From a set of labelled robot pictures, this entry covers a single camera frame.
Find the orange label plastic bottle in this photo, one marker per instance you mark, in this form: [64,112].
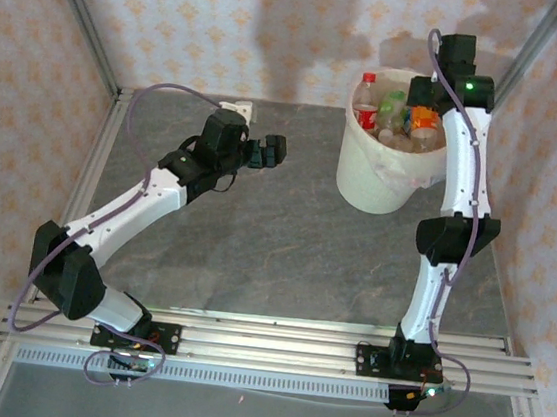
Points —
[425,118]

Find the green label clear bottle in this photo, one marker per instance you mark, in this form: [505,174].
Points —
[391,103]

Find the red label cola bottle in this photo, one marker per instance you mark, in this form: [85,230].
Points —
[366,115]

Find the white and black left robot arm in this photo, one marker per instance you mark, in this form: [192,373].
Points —
[128,206]

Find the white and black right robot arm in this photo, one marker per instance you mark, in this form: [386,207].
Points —
[464,164]

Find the translucent plastic bin liner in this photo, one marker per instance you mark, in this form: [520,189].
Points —
[393,171]

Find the round pale plastic bin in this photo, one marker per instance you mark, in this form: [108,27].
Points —
[367,178]

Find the left controller board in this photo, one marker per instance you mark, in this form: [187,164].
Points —
[132,364]

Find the controller board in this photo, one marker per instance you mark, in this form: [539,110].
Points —
[405,399]
[132,364]

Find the right controller board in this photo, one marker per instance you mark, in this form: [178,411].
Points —
[405,399]

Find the aluminium frame post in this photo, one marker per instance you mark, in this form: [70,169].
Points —
[527,56]
[79,15]

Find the aluminium table side rail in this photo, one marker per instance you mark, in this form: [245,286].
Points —
[504,304]
[88,177]

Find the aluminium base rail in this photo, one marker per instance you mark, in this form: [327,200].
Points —
[268,343]

